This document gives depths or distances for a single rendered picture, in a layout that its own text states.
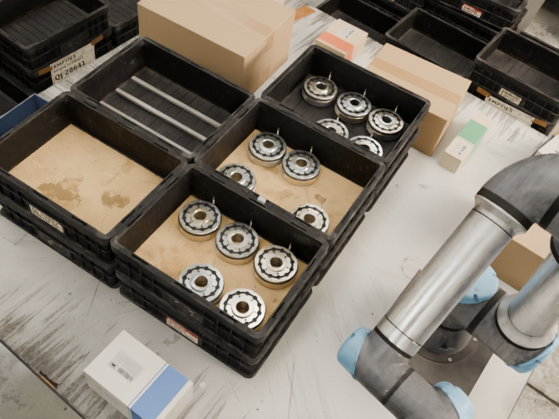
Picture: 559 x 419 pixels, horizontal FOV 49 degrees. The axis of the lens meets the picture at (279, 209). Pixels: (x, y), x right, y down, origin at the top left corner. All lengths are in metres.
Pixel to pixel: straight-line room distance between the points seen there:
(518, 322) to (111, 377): 0.83
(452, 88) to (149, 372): 1.24
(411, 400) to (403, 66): 1.26
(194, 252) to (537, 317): 0.76
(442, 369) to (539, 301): 0.38
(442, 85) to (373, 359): 1.18
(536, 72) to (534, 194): 1.93
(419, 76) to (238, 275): 0.92
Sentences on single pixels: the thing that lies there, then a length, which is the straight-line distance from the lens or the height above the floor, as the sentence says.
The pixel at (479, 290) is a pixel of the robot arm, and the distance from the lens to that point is 1.30.
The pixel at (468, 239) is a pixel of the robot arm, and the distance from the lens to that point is 0.98.
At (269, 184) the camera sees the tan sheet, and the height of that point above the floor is 0.83.
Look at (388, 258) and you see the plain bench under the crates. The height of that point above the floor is 0.70.
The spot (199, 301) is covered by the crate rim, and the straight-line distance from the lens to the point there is 1.28.
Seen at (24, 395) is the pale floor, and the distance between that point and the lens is 2.26.
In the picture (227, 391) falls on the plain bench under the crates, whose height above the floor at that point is 0.70.
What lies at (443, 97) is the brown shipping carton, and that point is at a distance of 1.94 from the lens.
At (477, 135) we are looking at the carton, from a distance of 2.02.
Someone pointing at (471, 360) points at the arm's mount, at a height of 0.81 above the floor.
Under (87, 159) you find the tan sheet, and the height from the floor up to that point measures 0.83.
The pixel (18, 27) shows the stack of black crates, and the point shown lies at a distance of 2.67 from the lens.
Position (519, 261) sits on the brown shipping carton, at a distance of 1.70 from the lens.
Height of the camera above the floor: 2.06
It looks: 52 degrees down
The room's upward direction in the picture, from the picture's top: 12 degrees clockwise
